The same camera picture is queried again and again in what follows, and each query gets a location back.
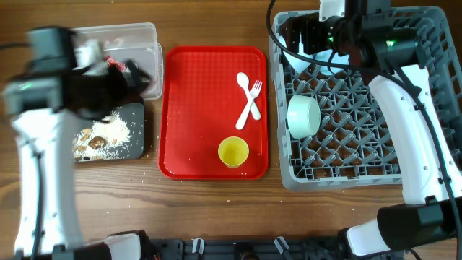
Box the rice and nut leftovers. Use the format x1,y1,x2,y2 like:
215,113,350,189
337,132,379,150
72,111,131,162

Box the mint green bowl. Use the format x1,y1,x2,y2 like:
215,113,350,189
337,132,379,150
287,95,321,139

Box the white plastic fork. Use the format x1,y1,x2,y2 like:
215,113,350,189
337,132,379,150
235,80,263,130

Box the white plastic spoon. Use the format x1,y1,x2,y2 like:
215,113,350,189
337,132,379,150
237,72,261,121

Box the yellow cup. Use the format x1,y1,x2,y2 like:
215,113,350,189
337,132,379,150
218,136,250,168

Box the light blue plate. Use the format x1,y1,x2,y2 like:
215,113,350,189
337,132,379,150
314,50,349,76

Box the light blue small bowl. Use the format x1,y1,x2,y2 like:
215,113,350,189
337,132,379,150
284,42,313,74

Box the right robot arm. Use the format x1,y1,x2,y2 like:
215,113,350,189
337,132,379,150
271,1,461,259

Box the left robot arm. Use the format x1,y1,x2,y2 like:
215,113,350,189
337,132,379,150
3,26,157,260

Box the grey dishwasher rack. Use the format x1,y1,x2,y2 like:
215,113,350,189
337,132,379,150
269,6,461,191

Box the black rectangular tray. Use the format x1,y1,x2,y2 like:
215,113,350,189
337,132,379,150
74,98,145,163

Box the clear plastic bin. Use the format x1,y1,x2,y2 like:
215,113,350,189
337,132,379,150
73,22,164,100

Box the red serving tray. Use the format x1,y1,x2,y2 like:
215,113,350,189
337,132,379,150
158,45,269,180

